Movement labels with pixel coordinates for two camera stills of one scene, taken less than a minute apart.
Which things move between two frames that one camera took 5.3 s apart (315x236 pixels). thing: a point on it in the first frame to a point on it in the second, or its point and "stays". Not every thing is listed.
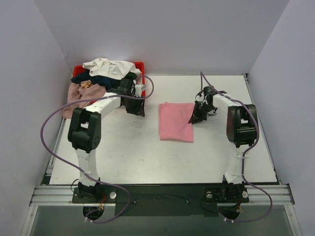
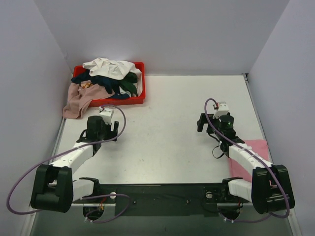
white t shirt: (113, 69) stays
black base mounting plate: (161, 200) stays
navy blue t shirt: (107, 83) stays
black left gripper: (134, 105) to (111, 132)
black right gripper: (200, 109) to (206, 122)
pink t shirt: (173, 121) to (260, 147)
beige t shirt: (76, 93) stays
